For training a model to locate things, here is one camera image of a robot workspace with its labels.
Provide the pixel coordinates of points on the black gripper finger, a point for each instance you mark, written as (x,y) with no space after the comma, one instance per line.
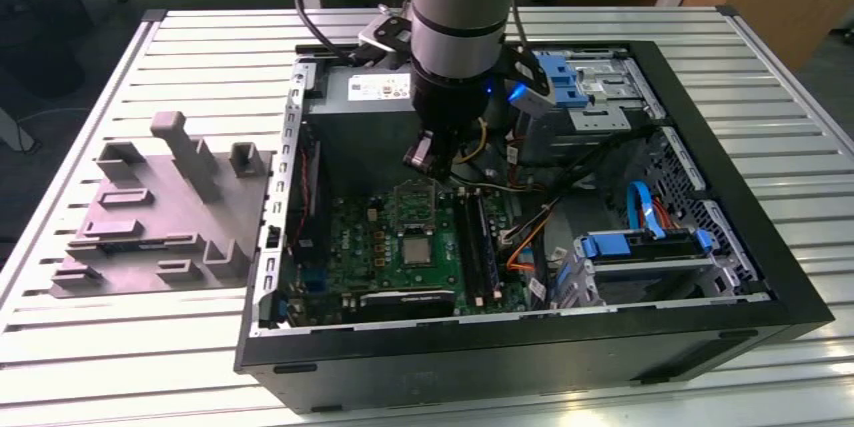
(447,154)
(421,154)

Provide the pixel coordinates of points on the silver CPU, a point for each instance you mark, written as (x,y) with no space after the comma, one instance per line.
(418,252)

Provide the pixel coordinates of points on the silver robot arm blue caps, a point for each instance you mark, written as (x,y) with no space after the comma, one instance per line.
(454,7)

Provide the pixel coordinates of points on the CPU socket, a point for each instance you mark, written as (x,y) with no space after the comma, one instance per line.
(419,268)

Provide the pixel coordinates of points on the grey power supply unit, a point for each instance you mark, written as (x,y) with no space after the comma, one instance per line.
(360,137)

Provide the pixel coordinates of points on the blue disk carrier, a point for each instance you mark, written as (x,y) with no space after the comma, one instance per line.
(567,82)

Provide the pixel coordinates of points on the black RAM slot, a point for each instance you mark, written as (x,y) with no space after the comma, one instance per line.
(469,247)

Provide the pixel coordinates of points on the grey tall disk bay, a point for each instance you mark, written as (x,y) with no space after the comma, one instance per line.
(601,119)

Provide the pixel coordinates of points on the green motherboard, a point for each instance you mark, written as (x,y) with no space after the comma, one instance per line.
(360,272)

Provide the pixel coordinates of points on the black graphics card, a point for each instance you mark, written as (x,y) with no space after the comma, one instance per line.
(407,301)

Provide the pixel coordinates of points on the hard disk in blue carrier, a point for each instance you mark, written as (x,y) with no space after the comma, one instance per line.
(607,247)

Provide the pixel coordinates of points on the blue port connector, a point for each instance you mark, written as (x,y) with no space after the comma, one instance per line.
(279,311)

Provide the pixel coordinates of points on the grey parts rack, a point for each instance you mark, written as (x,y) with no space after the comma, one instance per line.
(167,207)

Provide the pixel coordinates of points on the grey low disk bay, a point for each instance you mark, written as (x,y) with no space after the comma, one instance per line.
(667,264)

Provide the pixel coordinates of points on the black PC case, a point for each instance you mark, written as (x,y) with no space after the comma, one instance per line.
(534,362)

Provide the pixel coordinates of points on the RAM stick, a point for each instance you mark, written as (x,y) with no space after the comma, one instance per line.
(134,247)

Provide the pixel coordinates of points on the black office chair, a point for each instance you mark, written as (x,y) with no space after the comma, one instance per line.
(40,37)

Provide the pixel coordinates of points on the white camera black label face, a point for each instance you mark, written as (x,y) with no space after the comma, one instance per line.
(534,102)

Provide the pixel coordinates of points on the small grey wrist camera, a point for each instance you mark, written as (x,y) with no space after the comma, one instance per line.
(387,34)

